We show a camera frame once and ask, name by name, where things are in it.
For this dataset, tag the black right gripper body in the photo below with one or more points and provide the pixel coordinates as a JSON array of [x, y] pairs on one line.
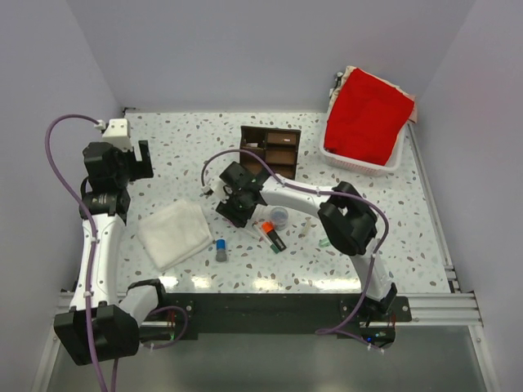
[[235, 208]]

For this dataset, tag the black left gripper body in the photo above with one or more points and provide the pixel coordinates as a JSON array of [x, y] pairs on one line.
[[126, 159]]

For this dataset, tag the brown wooden desk organizer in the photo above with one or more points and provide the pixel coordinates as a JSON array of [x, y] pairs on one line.
[[278, 147]]

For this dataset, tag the pink capped white marker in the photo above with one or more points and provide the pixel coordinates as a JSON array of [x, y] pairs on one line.
[[252, 234]]

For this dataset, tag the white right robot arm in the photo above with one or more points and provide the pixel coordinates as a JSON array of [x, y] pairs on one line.
[[349, 221]]

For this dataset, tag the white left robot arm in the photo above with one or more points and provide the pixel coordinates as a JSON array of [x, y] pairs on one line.
[[97, 324]]

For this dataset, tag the orange capped black highlighter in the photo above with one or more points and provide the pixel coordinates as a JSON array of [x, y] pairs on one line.
[[271, 234]]

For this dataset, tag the clear jar of paperclips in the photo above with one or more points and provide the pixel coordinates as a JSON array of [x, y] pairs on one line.
[[279, 218]]

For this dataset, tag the blue grey stamp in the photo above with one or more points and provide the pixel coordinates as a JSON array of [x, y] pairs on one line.
[[221, 252]]

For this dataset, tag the beige small tube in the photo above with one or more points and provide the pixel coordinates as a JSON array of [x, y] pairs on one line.
[[306, 228]]

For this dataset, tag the white folded towel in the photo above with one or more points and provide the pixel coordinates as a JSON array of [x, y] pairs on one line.
[[174, 234]]

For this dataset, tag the green translucent cap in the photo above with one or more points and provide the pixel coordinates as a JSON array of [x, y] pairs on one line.
[[323, 243]]

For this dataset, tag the white plastic basket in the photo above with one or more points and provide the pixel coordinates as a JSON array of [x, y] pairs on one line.
[[362, 167]]

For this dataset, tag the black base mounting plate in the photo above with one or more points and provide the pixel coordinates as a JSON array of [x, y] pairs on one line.
[[188, 315]]

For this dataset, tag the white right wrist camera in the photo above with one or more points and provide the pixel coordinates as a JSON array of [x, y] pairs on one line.
[[216, 188]]

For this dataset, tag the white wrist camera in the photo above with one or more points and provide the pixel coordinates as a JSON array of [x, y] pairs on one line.
[[117, 132], [216, 188]]

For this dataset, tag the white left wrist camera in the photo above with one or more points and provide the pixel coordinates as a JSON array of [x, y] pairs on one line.
[[117, 132]]

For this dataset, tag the aluminium frame rail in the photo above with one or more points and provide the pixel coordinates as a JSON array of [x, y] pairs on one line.
[[455, 308]]

